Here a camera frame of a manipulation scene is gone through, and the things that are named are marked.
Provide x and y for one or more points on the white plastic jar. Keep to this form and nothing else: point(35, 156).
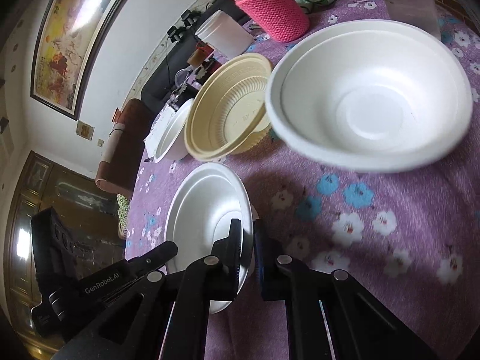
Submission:
point(221, 32)

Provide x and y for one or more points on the framed painting on wall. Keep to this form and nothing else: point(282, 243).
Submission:
point(69, 38)

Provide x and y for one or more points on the black leather sofa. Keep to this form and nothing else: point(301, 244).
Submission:
point(156, 91)

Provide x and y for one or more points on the white foam bowl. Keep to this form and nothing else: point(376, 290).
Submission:
point(204, 205)
point(172, 143)
point(370, 95)

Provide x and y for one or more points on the purple floral tablecloth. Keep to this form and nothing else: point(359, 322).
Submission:
point(411, 239)

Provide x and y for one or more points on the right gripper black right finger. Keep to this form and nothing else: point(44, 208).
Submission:
point(330, 315)

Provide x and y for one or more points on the beige plastic bowl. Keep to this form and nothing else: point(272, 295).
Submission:
point(228, 115)

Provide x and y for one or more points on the pink knit-sleeved thermos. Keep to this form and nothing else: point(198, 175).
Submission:
point(283, 20)

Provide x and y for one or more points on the brown fabric sofa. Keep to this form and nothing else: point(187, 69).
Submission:
point(118, 167)

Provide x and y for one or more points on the wooden glass-panel cabinet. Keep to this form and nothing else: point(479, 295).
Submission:
point(61, 219)

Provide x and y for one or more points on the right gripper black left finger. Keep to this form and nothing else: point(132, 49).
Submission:
point(211, 278)

